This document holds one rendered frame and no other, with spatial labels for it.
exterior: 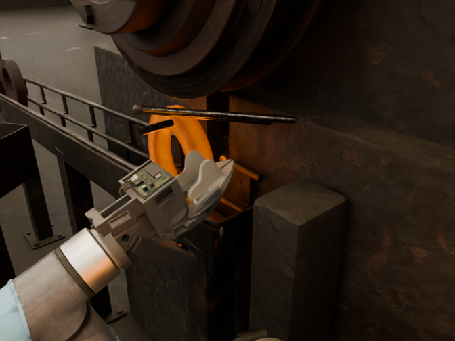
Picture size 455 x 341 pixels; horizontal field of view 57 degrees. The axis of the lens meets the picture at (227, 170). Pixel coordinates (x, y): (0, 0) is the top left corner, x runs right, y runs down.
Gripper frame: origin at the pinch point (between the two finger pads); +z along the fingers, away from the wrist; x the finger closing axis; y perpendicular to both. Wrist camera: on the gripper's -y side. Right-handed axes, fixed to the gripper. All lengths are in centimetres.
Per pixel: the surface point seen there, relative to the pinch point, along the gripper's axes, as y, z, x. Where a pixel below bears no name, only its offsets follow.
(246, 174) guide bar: -3.3, 3.0, 0.3
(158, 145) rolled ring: -1.0, -2.4, 17.8
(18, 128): -1, -19, 56
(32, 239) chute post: -68, -38, 119
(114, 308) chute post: -72, -28, 62
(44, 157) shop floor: -79, -13, 200
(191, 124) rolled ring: 5.4, 0.6, 7.2
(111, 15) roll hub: 25.2, -4.3, 5.2
